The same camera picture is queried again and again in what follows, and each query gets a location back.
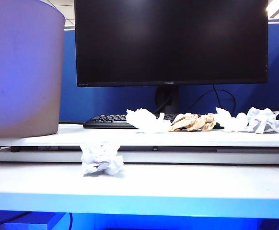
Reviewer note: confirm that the white tissue ball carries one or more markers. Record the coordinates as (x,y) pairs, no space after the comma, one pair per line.
(149,122)
(230,122)

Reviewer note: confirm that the brown paper ball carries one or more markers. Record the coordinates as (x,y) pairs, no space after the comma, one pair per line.
(192,123)

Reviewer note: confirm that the white handwritten paper ball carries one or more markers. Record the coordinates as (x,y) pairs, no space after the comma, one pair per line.
(261,119)

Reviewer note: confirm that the black Logitech keyboard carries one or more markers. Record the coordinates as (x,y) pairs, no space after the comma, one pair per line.
(106,121)

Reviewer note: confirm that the black monitor stand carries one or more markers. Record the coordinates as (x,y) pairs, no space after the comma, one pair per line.
(171,98)

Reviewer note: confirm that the small dark round knob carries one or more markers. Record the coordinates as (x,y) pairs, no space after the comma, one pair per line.
(155,148)

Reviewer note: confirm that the white sliding tray board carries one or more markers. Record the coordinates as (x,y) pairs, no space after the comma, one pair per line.
(177,157)

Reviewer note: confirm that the black ASUS computer monitor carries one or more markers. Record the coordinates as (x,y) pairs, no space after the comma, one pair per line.
(170,43)

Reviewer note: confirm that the white raised desk board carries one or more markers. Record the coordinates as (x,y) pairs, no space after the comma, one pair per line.
(58,136)

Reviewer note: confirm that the black rubber board foot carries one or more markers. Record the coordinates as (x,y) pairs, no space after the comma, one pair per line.
(15,149)

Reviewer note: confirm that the white box under table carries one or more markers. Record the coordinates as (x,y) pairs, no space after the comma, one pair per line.
(55,222)

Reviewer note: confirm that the blue cubicle partition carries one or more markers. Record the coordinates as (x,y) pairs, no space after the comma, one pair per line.
(278,72)

